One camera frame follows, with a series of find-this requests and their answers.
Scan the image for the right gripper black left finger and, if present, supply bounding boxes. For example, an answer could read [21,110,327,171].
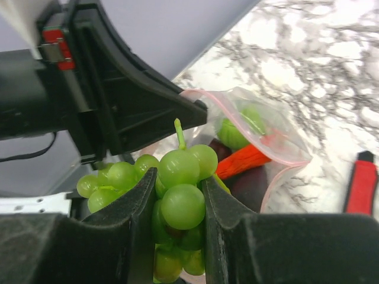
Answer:
[1,168,156,283]

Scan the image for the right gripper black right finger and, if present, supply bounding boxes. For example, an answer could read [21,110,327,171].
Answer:
[202,178,378,283]

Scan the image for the red black utility knife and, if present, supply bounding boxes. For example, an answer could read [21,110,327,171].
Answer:
[343,150,378,216]

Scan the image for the purple toy eggplant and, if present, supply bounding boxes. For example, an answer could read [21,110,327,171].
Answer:
[210,139,268,212]

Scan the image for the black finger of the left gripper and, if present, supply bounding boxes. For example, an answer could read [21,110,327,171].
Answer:
[66,1,207,163]

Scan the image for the green cabbage toy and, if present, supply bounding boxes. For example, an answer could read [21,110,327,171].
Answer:
[216,106,267,150]

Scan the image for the green toy grapes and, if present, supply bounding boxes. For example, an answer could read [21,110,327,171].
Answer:
[76,119,218,283]

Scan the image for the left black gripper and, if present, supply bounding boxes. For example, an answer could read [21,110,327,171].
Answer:
[1,11,89,141]

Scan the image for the orange toy carrot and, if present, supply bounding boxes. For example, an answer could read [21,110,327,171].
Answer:
[216,144,271,180]

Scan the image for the clear zip top bag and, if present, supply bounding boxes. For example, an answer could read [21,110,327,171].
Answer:
[133,87,313,214]

